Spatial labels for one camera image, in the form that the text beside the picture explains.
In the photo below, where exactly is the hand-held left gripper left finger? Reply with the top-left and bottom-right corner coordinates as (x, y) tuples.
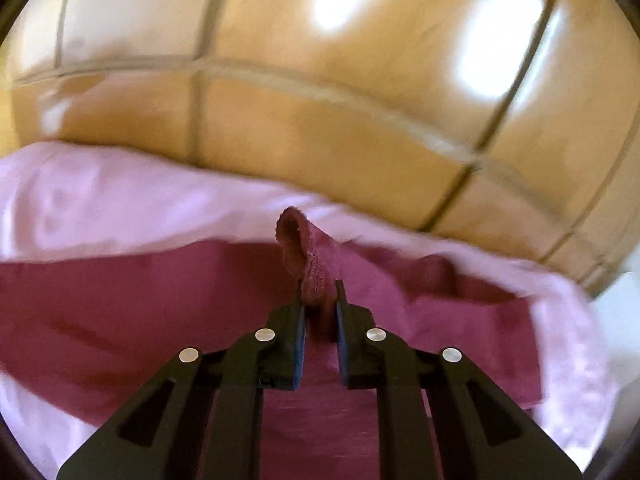
(56, 280), (307, 480)

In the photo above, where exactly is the dark red knitted garment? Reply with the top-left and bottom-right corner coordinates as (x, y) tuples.
(0, 206), (546, 480)

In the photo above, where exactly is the pink bedspread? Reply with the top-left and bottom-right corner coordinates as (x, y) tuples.
(0, 141), (621, 480)

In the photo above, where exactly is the wooden wardrobe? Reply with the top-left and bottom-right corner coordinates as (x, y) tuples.
(0, 0), (640, 301)

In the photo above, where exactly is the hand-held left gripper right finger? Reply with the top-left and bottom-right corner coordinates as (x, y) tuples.
(334, 279), (583, 480)

